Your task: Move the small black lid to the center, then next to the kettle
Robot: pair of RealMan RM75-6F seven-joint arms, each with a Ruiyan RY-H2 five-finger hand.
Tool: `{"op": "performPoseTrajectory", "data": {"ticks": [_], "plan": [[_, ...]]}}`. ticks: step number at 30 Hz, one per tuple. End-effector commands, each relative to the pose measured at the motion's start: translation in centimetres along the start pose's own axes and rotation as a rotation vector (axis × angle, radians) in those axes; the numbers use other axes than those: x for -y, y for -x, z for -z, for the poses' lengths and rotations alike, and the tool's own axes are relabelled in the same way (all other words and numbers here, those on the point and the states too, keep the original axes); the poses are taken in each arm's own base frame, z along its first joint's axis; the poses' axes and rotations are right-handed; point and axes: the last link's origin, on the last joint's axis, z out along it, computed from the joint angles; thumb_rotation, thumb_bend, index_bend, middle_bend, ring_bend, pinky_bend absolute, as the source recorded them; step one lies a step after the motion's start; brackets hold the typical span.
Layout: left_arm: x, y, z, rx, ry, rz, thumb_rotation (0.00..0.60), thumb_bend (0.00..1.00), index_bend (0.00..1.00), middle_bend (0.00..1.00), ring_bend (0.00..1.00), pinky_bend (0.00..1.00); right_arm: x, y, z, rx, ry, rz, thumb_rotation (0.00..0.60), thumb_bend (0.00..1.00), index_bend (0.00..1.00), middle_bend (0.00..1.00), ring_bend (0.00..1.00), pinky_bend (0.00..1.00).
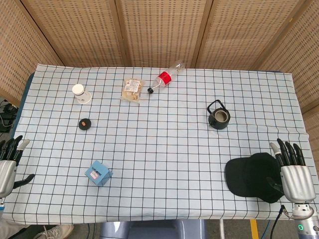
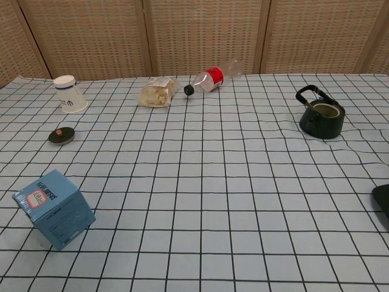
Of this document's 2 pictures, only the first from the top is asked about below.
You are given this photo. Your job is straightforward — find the small blue carton box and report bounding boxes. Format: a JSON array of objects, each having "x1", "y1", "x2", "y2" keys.
[{"x1": 84, "y1": 160, "x2": 113, "y2": 187}]

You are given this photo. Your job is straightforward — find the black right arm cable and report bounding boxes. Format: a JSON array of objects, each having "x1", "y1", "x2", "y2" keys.
[{"x1": 271, "y1": 204, "x2": 291, "y2": 239}]

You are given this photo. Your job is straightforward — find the clear bottle with red label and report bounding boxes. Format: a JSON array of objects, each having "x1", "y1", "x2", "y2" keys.
[{"x1": 147, "y1": 60, "x2": 185, "y2": 95}]

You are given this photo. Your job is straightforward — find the white paper cup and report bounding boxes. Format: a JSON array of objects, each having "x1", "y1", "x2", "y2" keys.
[{"x1": 72, "y1": 84, "x2": 93, "y2": 105}]

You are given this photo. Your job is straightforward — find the black cast iron teapot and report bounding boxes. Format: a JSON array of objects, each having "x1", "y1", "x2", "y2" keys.
[{"x1": 206, "y1": 99, "x2": 230, "y2": 130}]

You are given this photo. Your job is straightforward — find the black baseball cap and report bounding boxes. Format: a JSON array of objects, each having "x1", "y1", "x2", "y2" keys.
[{"x1": 225, "y1": 152, "x2": 287, "y2": 204}]

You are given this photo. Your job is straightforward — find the blue checkered tablecloth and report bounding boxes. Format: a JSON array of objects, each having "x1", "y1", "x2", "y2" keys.
[{"x1": 0, "y1": 63, "x2": 319, "y2": 222}]

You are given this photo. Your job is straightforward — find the black round puck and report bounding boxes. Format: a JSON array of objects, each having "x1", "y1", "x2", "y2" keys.
[{"x1": 78, "y1": 118, "x2": 91, "y2": 131}]

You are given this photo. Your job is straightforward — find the black floor cables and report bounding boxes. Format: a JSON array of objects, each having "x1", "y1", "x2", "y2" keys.
[{"x1": 0, "y1": 99, "x2": 19, "y2": 132}]

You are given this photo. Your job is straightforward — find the beige trouser leg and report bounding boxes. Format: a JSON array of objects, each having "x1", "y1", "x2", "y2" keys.
[{"x1": 0, "y1": 219, "x2": 34, "y2": 239}]

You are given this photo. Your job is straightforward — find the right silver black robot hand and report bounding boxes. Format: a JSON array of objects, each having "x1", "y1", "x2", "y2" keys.
[{"x1": 266, "y1": 138, "x2": 317, "y2": 203}]

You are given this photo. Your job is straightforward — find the clear snack packet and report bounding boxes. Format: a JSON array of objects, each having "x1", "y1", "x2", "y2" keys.
[{"x1": 121, "y1": 78, "x2": 146, "y2": 103}]

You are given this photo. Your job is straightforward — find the white sneaker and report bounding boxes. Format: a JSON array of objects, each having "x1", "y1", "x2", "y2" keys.
[{"x1": 33, "y1": 224, "x2": 75, "y2": 239}]

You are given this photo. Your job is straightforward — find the woven wooden screen panel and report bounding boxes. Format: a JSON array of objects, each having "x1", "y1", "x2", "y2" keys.
[
  {"x1": 194, "y1": 0, "x2": 309, "y2": 71},
  {"x1": 21, "y1": 0, "x2": 130, "y2": 68},
  {"x1": 0, "y1": 0, "x2": 63, "y2": 107},
  {"x1": 114, "y1": 0, "x2": 214, "y2": 69},
  {"x1": 256, "y1": 0, "x2": 319, "y2": 114}
]

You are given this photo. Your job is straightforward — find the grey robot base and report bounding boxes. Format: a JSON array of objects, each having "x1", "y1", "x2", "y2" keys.
[{"x1": 99, "y1": 219, "x2": 207, "y2": 239}]

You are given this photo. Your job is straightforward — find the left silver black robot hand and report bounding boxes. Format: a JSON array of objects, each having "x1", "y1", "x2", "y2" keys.
[{"x1": 0, "y1": 135, "x2": 35, "y2": 199}]

